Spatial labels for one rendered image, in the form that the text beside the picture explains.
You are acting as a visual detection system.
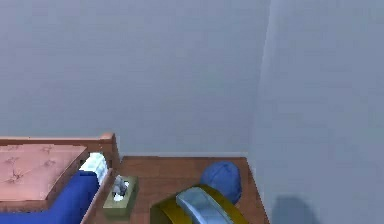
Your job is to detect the brown wooden side table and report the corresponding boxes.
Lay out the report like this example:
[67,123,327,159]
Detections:
[93,155,272,224]

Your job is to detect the blue round ball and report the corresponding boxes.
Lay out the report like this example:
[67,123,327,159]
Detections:
[199,161,244,206]

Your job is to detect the white pillow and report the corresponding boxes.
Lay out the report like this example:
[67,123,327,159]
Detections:
[79,152,110,186]

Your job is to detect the olive green tissue box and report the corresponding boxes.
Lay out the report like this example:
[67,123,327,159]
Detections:
[102,174,140,220]

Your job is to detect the blue blanket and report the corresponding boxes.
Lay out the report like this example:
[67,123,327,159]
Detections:
[0,170,101,224]

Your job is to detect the brown wooden bed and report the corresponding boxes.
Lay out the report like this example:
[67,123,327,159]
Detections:
[0,132,122,224]

